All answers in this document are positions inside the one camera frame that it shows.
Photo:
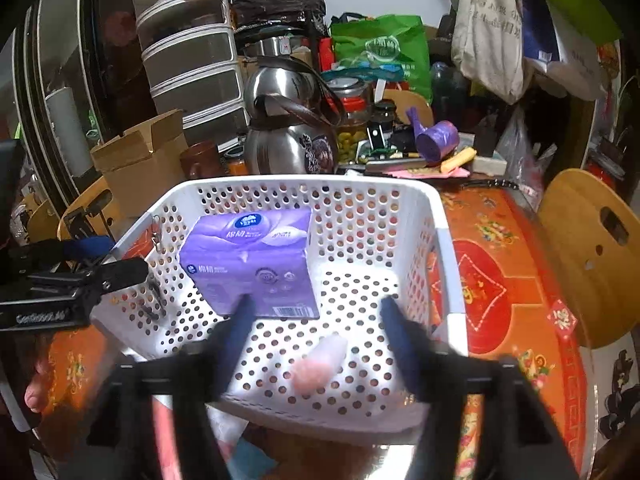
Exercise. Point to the small pink packet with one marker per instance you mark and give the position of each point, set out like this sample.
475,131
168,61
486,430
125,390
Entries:
315,370

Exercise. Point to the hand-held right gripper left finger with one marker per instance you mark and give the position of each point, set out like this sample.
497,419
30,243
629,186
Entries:
239,327

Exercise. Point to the person's left hand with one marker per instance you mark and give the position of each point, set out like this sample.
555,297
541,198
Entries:
37,390

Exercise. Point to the stainless steel kettle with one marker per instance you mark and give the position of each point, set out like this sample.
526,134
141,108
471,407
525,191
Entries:
280,150

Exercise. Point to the green shopping bag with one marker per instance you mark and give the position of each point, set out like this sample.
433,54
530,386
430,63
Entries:
390,45

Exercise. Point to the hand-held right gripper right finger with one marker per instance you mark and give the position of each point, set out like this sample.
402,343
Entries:
402,345

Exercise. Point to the white and blue bag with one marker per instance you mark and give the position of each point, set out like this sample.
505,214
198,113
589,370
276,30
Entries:
575,65

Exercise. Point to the steel pot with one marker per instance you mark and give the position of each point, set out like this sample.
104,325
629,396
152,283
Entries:
272,46

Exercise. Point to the white plastic drawer tower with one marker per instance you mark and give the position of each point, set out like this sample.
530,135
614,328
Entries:
190,75

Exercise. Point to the open cardboard box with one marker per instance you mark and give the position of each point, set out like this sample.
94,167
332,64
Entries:
135,175

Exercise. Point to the bright green hanging bag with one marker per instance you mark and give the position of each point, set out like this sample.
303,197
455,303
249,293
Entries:
575,0

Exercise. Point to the wooden stool with slot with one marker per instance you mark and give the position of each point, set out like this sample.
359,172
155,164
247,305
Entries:
565,240

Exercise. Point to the yellow stick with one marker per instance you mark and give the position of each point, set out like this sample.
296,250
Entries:
457,159

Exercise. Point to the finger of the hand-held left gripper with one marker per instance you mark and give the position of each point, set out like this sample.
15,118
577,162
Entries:
85,249
115,275

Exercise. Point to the mirrored wardrobe door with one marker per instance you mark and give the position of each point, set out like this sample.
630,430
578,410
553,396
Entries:
65,60

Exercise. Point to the clear plastic bag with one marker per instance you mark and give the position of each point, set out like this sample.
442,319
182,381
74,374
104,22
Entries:
520,160

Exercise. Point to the beige canvas tote bag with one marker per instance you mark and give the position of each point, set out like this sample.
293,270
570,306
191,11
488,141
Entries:
485,35

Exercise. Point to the glass jar of olives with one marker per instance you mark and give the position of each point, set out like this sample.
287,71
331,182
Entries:
350,140

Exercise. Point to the brown mug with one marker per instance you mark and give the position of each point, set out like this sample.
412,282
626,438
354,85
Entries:
200,160

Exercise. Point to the white perforated plastic basket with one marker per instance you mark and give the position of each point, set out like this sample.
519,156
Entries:
452,280

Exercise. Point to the purple tissue pack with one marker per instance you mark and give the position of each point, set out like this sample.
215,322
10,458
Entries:
250,260

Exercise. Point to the dark green bottle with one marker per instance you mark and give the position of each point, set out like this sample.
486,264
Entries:
447,90

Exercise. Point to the round wooden stool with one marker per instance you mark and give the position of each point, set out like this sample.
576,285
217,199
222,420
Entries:
82,191

